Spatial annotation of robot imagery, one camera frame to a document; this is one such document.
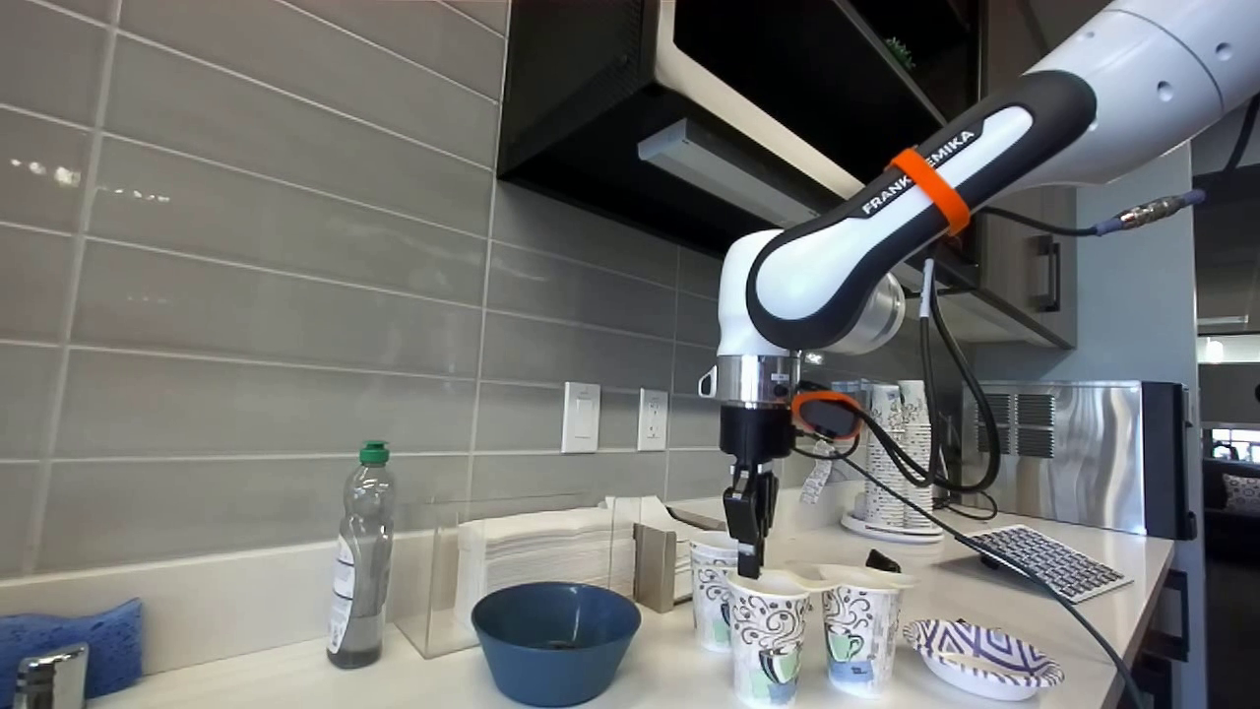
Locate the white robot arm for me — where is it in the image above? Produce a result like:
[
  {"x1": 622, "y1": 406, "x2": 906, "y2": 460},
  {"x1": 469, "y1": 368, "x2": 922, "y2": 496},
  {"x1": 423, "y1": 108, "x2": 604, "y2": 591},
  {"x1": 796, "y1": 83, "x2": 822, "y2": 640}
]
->
[{"x1": 716, "y1": 0, "x2": 1260, "y2": 579}]

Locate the patterned paper cup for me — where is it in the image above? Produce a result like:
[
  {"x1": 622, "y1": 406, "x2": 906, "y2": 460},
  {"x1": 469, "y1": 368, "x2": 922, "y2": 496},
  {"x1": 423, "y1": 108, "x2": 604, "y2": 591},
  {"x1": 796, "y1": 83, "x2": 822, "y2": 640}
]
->
[
  {"x1": 822, "y1": 566, "x2": 906, "y2": 692},
  {"x1": 727, "y1": 570, "x2": 813, "y2": 706},
  {"x1": 691, "y1": 534, "x2": 735, "y2": 650}
]

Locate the blue bowl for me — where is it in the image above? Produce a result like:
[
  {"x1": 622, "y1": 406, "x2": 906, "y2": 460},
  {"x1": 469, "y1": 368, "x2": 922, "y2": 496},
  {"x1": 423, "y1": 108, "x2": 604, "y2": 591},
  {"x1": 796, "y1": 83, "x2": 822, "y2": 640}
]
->
[{"x1": 473, "y1": 583, "x2": 643, "y2": 709}]

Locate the white light switch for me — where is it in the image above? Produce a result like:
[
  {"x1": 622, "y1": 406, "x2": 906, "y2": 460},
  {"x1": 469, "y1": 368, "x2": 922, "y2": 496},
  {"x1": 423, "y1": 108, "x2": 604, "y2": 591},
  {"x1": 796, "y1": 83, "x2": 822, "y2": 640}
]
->
[{"x1": 639, "y1": 389, "x2": 671, "y2": 448}]

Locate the black cable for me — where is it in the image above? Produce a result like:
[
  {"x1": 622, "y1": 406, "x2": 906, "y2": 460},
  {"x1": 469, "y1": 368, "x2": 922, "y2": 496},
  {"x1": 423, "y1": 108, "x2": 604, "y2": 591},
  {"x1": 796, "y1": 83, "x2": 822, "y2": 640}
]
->
[{"x1": 792, "y1": 181, "x2": 1212, "y2": 663}]

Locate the dark upper cabinet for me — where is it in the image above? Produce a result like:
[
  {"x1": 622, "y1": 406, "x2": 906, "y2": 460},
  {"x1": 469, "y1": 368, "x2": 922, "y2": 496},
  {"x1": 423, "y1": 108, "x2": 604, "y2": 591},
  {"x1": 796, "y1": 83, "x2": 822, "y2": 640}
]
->
[{"x1": 502, "y1": 0, "x2": 1096, "y2": 349}]

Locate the blue sponge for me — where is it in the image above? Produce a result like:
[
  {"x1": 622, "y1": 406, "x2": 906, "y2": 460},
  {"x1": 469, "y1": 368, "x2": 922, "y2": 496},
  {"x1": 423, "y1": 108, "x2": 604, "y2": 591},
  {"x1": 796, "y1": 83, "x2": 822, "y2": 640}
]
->
[{"x1": 0, "y1": 599, "x2": 146, "y2": 706}]

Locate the blue patterned paper plate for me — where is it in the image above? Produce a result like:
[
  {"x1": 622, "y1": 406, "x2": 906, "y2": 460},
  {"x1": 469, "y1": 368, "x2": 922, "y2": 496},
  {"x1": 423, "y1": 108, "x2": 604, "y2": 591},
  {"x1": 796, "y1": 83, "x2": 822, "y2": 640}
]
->
[{"x1": 906, "y1": 618, "x2": 1062, "y2": 703}]

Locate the clear acrylic holder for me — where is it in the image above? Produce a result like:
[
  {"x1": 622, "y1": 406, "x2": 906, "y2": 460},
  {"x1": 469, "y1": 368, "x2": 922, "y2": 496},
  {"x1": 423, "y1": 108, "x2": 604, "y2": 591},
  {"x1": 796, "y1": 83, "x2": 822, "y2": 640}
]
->
[{"x1": 387, "y1": 508, "x2": 628, "y2": 658}]

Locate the keyboard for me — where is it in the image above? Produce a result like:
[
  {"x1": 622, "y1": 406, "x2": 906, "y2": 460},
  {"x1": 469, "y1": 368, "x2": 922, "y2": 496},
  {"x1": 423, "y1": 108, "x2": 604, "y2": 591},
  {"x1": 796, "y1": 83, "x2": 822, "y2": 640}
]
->
[{"x1": 973, "y1": 524, "x2": 1128, "y2": 603}]

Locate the white wall outlet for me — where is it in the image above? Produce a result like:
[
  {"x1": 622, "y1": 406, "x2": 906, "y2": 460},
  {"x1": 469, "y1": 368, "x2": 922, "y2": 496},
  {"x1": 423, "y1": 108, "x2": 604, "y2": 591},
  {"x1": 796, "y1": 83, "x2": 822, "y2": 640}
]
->
[{"x1": 565, "y1": 381, "x2": 600, "y2": 454}]

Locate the clear soap bottle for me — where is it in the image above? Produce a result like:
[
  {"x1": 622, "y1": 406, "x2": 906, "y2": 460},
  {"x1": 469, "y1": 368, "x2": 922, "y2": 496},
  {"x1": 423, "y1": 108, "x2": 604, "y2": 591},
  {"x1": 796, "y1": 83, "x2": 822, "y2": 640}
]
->
[{"x1": 328, "y1": 441, "x2": 393, "y2": 668}]

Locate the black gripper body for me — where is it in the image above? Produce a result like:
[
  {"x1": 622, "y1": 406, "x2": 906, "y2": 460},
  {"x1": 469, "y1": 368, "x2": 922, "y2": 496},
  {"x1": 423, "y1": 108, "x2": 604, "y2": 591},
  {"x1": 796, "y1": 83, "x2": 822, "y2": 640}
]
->
[{"x1": 716, "y1": 403, "x2": 796, "y2": 529}]

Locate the napkin holder with napkins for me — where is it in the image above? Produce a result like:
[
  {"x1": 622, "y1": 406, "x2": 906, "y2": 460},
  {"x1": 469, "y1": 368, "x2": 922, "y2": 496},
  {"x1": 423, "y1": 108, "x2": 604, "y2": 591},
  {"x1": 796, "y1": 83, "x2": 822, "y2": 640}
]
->
[{"x1": 604, "y1": 496, "x2": 725, "y2": 611}]

